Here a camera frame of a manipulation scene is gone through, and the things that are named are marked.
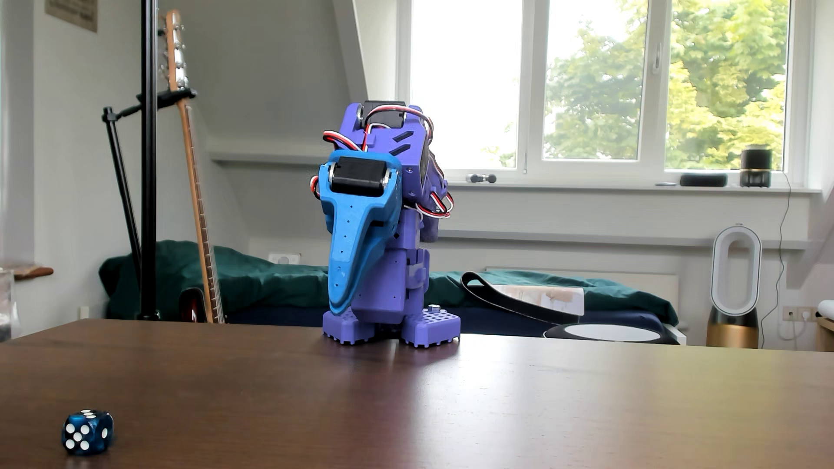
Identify brown framed wall picture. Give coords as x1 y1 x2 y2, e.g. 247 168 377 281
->
45 0 99 33

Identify dark blue mattress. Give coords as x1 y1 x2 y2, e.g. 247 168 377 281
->
225 305 667 338

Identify black round disc white top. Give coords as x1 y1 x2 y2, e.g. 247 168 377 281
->
543 323 680 345

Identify black guitar stand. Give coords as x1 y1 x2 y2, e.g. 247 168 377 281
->
102 87 198 274

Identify black cylindrical speaker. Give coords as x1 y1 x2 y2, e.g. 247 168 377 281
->
740 145 774 188

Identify red white black servo cable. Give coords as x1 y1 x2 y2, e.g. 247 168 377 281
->
309 129 366 200
361 104 456 220

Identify dark green bed blanket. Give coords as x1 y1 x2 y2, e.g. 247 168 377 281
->
99 240 680 327

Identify blue dice with white dots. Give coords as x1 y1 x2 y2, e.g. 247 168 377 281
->
62 409 115 456

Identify clear glass container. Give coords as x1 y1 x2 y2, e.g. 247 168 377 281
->
0 269 17 343

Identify black oval flat device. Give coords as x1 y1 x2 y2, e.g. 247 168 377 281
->
679 172 728 188

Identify blue gripper with motor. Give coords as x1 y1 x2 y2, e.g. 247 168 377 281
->
317 149 404 316

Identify white framed window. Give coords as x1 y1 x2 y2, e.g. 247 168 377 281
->
396 0 814 191

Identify thin black power cable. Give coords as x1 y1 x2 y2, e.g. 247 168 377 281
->
758 172 794 333

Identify guitar with wooden neck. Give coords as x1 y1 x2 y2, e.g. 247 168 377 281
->
162 9 226 324

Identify brown wooden shelf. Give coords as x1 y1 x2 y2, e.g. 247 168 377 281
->
0 262 55 282

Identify white and gold bladeless fan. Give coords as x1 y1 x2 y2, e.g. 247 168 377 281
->
706 224 764 349

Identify black curved strap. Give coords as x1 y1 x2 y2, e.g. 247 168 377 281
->
460 271 582 325

